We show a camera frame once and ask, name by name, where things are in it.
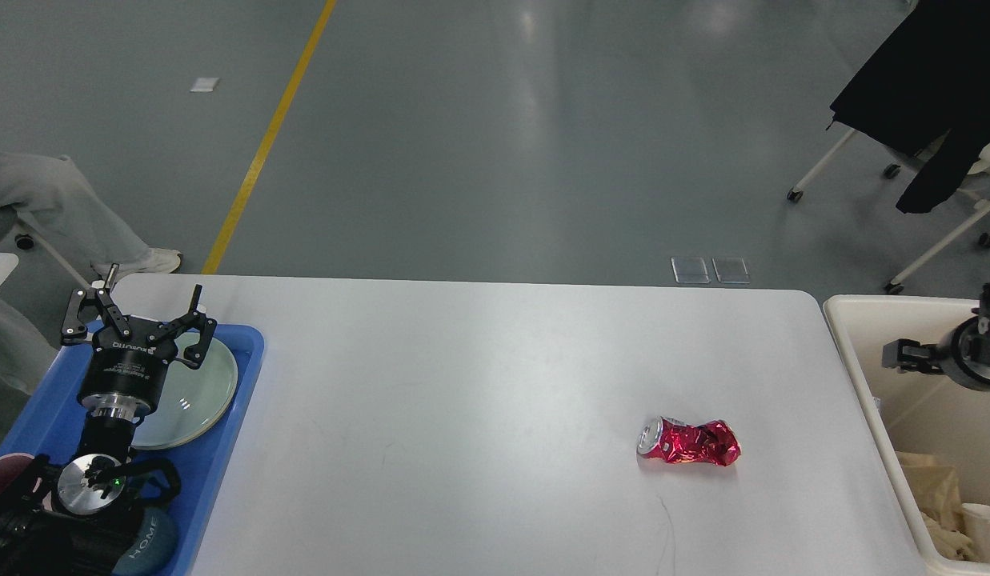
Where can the grey chair with legs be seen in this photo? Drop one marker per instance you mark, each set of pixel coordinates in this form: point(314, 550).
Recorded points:
point(26, 237)

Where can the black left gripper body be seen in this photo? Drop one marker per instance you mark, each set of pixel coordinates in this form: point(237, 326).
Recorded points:
point(135, 371)

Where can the beige plastic bin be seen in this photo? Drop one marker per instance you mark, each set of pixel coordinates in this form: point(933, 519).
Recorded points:
point(911, 412)

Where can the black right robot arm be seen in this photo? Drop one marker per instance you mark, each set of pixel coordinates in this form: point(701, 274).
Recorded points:
point(982, 311)

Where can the mint green plate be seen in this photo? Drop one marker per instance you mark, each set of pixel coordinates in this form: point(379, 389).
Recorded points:
point(215, 381)

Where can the blue plastic tray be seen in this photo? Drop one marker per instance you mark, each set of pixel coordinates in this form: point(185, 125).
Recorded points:
point(51, 423)

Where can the brown paper ball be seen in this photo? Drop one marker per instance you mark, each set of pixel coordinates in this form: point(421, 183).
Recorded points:
point(949, 540)

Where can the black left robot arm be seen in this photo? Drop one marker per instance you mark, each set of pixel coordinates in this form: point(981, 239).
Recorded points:
point(90, 515)

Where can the black jacket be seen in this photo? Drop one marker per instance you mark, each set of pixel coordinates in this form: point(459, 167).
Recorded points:
point(929, 81)

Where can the red foil wrapper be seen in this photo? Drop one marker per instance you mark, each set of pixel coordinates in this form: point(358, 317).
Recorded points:
point(676, 442)

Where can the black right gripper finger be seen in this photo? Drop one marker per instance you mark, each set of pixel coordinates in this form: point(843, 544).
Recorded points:
point(906, 355)

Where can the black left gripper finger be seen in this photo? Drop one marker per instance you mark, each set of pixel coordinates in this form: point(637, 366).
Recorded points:
point(74, 329)
point(162, 341)

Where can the seated person grey trousers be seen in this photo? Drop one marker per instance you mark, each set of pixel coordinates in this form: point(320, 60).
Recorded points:
point(54, 193)

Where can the white tissue roll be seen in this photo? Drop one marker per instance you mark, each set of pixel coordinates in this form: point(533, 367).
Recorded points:
point(977, 527)

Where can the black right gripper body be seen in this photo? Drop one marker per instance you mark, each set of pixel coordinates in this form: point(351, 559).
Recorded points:
point(967, 356)

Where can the dark teal mug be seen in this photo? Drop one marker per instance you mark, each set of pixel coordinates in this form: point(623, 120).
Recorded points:
point(153, 546)

